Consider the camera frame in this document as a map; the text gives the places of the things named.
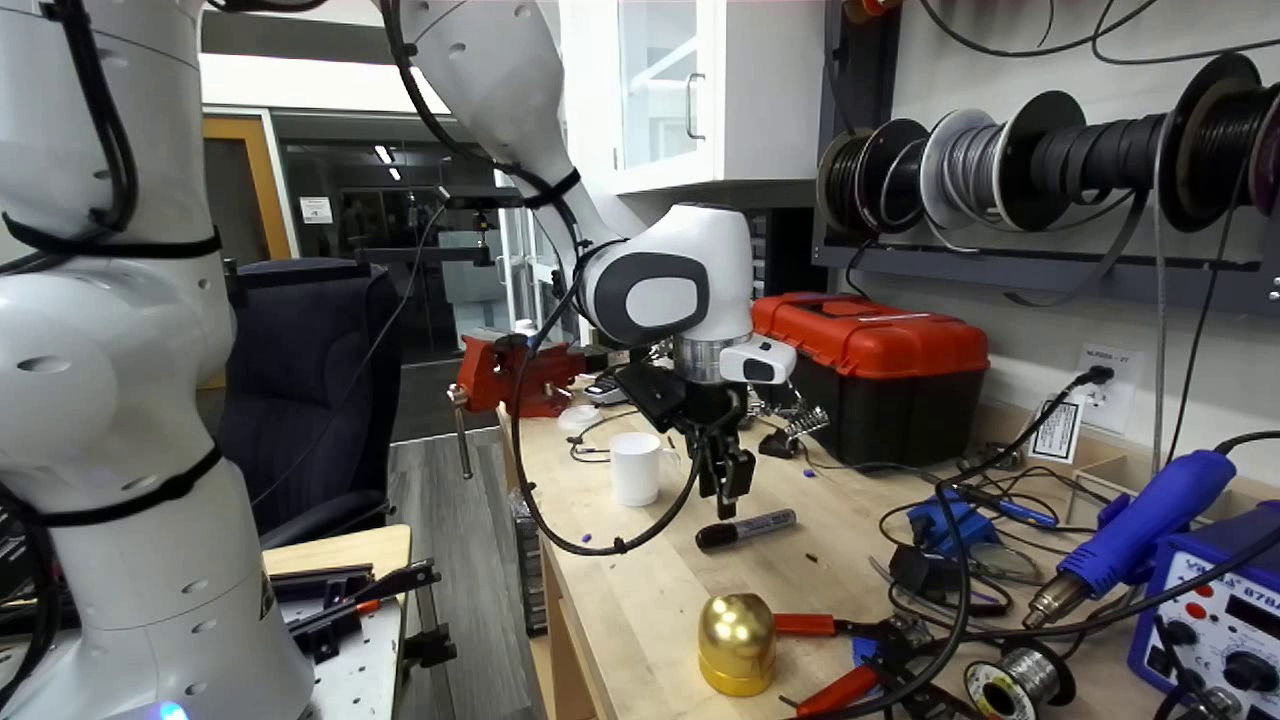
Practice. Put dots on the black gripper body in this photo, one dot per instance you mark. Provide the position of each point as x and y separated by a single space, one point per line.
672 395

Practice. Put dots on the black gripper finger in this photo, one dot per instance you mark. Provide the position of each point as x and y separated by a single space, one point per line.
706 461
737 475

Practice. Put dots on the black marker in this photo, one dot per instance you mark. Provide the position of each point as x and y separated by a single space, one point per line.
746 528

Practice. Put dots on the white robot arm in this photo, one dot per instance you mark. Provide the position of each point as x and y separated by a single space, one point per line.
106 403

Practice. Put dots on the white mug cup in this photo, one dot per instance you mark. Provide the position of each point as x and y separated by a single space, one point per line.
637 467

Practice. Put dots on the gold metal dome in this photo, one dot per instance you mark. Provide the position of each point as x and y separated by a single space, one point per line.
737 644

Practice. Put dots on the red black toolbox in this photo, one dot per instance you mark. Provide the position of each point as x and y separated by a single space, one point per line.
875 364

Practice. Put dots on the red bench vise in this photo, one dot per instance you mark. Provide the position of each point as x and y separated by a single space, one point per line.
500 372

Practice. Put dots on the blue plastic clips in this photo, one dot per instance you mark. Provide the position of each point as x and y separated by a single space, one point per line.
944 523

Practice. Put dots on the white label card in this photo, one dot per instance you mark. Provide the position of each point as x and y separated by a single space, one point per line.
1060 435

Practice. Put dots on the black bar clamp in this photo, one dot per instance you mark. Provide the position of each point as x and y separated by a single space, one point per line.
424 649
361 595

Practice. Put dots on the dark metal spool rack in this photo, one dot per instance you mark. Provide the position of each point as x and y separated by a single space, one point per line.
1041 276

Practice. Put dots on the black office chair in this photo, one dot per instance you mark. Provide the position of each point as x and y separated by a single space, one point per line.
305 386

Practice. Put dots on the blue hot air gun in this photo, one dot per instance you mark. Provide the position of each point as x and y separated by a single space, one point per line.
1146 514

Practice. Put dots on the white side table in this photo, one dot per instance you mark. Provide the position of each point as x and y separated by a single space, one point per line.
335 667

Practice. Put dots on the blue soldering station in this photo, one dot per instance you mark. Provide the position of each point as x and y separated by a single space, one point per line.
1212 626

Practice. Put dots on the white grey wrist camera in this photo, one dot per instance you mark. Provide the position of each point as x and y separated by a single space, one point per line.
756 363

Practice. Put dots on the white wall cabinet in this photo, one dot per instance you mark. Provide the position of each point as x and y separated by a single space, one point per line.
695 93

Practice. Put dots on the white wall outlet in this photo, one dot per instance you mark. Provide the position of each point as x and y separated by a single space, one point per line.
1103 363

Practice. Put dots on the wooden door frame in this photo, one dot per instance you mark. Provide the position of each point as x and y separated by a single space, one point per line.
260 174

